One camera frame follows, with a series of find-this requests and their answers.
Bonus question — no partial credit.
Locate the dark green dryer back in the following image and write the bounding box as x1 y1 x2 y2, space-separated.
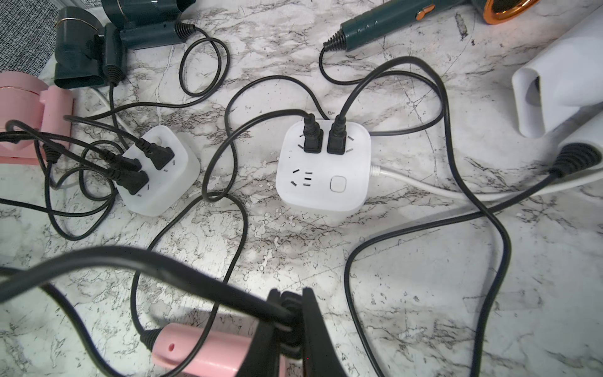
101 0 196 50

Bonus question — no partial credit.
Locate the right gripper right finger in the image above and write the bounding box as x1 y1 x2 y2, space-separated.
302 287 346 376

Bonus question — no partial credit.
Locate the pink dryer front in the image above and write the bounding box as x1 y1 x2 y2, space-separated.
150 322 288 377

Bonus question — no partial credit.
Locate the black cord with plug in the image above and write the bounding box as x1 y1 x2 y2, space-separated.
63 79 144 173

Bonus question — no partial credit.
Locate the left white power strip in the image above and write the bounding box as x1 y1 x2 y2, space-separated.
117 126 201 217

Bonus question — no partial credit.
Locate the right white power strip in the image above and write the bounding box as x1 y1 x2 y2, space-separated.
276 119 372 217

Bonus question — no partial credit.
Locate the black dryer power cord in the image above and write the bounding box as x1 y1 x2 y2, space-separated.
63 25 232 171

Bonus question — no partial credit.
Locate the dark green dryer folded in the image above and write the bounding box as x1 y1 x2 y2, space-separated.
53 6 127 90

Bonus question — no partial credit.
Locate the white dryer black cord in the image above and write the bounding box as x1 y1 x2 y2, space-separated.
327 55 603 377

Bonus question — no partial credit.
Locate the pink dryer left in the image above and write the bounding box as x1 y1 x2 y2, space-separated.
1 72 74 136

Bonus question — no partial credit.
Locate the green dryer black cord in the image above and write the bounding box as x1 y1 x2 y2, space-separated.
201 44 446 204

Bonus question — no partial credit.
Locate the white folded hair dryer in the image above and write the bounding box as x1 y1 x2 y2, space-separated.
511 4 603 178

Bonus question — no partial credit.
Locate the white power strip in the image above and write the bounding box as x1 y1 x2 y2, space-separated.
276 119 372 217
117 126 201 217

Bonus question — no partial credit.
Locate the green dryer copper nozzle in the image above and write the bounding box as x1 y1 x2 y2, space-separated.
323 0 538 52

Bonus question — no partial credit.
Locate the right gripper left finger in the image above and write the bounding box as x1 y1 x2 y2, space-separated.
235 288 281 377

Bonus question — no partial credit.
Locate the pink dryer black cord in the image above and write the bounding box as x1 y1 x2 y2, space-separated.
0 190 305 377

